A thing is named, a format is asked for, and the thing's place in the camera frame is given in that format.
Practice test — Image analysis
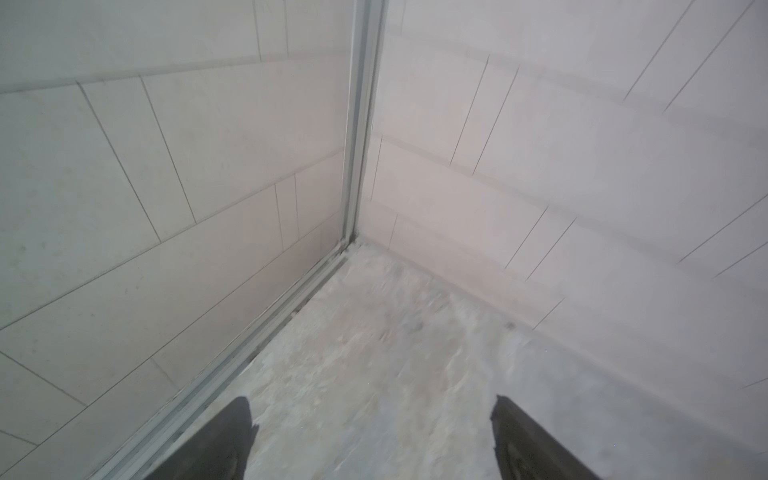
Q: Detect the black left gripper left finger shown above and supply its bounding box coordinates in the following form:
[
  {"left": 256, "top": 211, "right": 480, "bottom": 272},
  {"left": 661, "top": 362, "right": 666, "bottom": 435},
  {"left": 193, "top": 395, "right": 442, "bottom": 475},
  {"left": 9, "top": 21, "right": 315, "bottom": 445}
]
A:
[{"left": 145, "top": 396, "right": 259, "bottom": 480}]

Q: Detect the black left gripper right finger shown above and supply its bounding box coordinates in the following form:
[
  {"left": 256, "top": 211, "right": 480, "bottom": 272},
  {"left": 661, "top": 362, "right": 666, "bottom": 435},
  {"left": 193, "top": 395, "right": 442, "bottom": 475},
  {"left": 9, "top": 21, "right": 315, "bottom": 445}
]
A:
[{"left": 490, "top": 395, "right": 599, "bottom": 480}]

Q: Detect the aluminium corner frame post left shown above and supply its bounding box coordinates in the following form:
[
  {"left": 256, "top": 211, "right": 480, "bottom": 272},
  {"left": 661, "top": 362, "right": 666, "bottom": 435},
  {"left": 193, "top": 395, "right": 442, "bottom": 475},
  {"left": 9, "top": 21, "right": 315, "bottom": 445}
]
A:
[{"left": 92, "top": 1, "right": 388, "bottom": 479}]

